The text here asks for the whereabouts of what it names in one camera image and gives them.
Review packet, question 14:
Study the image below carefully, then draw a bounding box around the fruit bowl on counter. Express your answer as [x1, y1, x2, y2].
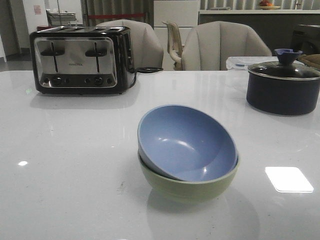
[257, 0, 281, 10]

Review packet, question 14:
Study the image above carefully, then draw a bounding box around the dark kitchen counter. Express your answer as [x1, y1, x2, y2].
[198, 9, 320, 50]

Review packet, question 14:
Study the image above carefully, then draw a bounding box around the white cabinet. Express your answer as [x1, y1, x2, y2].
[153, 0, 200, 71]

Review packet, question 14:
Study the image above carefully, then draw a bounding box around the glass pot lid blue knob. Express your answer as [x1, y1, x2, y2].
[247, 48, 320, 81]

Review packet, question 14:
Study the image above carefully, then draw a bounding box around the metal cart in background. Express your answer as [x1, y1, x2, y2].
[46, 9, 77, 26]

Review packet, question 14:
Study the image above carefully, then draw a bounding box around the dark blue cooking pot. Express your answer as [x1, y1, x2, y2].
[246, 73, 320, 116]

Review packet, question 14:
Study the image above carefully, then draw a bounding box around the brown cloth at right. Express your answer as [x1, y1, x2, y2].
[297, 53, 320, 70]

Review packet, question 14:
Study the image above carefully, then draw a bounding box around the beige upholstered chair left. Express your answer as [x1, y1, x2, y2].
[96, 19, 164, 68]

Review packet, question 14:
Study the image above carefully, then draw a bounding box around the blue bowl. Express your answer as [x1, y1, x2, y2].
[137, 104, 238, 182]

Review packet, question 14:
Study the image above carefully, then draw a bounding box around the beige upholstered chair right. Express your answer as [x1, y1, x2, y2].
[181, 21, 272, 71]

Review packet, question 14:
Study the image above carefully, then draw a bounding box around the beige upholstered chair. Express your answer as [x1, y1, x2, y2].
[181, 21, 272, 71]
[96, 19, 164, 68]

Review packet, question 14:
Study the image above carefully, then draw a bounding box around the black and chrome toaster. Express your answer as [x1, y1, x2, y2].
[29, 26, 135, 95]

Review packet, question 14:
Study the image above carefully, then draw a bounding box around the clear plastic container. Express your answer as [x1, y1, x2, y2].
[225, 56, 278, 70]

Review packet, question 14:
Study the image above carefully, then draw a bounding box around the green bowl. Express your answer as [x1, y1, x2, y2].
[137, 154, 241, 204]

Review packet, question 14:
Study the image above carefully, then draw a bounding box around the black toaster power cable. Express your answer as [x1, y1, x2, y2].
[128, 66, 165, 89]

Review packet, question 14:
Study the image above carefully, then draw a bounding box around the black appliance at right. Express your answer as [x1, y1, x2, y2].
[291, 24, 320, 56]

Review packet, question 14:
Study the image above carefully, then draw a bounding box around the cream office chair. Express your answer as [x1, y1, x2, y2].
[162, 21, 184, 71]

